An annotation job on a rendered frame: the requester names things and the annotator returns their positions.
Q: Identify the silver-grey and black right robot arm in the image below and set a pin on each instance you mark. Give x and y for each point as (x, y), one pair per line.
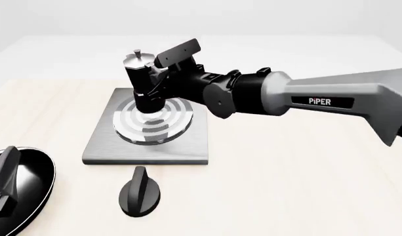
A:
(322, 83)

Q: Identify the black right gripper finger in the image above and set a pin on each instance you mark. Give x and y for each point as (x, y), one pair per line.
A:
(157, 72)
(157, 87)

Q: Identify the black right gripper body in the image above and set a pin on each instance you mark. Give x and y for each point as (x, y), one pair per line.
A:
(184, 83)

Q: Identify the round black stove knob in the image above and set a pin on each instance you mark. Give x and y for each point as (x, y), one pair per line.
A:
(140, 194)

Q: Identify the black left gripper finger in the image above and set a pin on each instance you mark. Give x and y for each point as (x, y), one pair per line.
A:
(5, 169)

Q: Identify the flat grey stove plate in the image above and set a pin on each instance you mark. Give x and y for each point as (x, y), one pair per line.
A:
(174, 147)

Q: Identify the black frying pan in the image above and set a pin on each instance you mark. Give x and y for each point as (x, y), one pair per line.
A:
(33, 182)

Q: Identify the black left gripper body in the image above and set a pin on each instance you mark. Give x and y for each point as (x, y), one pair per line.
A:
(0, 204)

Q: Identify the black and silver moka pot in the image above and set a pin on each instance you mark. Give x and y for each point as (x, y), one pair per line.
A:
(137, 78)

